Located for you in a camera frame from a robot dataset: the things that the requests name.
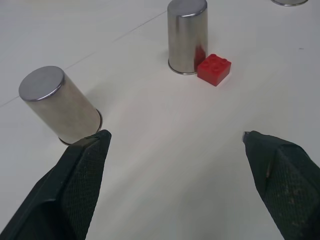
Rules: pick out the red plastic building brick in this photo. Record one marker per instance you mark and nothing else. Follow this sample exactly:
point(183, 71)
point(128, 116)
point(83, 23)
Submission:
point(214, 69)

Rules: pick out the inverted stainless steel cup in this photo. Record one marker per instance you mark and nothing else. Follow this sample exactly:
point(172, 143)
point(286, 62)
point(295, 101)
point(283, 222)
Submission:
point(187, 37)
point(290, 2)
point(62, 110)

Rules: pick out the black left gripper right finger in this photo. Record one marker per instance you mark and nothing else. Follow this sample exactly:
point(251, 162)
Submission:
point(287, 182)

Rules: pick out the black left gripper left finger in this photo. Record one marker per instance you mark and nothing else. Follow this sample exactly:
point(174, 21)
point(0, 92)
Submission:
point(62, 190)

